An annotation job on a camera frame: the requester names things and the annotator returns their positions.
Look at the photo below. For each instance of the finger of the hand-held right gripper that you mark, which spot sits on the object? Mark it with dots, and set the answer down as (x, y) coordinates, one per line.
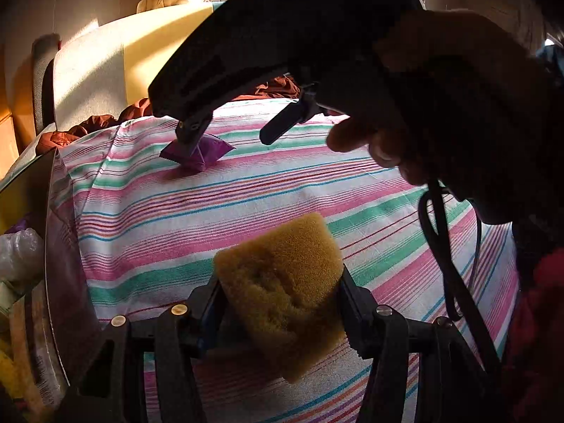
(284, 121)
(193, 136)

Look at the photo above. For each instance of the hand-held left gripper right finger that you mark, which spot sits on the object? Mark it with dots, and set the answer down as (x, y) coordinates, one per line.
(357, 313)

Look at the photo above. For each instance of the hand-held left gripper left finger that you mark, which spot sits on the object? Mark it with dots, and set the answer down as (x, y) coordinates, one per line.
(209, 317)

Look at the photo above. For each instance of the small purple packet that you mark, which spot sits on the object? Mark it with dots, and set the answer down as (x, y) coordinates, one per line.
(216, 150)

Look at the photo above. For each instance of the wedge yellow sponge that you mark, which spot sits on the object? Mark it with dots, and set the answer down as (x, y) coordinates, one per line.
(282, 282)

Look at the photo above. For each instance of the purple snack packet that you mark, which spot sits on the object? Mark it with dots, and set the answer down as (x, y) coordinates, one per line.
(17, 224)

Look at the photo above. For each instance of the clear plastic bag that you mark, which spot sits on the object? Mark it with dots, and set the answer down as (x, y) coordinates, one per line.
(22, 251)

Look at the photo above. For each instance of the person's right hand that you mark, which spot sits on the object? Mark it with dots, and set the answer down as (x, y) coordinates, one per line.
(462, 119)

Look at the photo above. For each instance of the striped bedsheet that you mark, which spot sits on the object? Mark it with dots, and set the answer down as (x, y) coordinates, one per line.
(264, 194)

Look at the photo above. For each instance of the rust brown quilt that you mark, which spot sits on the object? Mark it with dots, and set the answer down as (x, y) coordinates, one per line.
(88, 125)

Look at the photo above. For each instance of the grey yellow blue headboard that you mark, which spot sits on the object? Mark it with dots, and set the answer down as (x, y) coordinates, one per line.
(110, 66)

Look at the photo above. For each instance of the wooden wardrobe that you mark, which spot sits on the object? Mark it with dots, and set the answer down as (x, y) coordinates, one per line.
(13, 132)

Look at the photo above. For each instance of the maroon ruffled cover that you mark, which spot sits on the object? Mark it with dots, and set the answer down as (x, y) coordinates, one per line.
(546, 317)

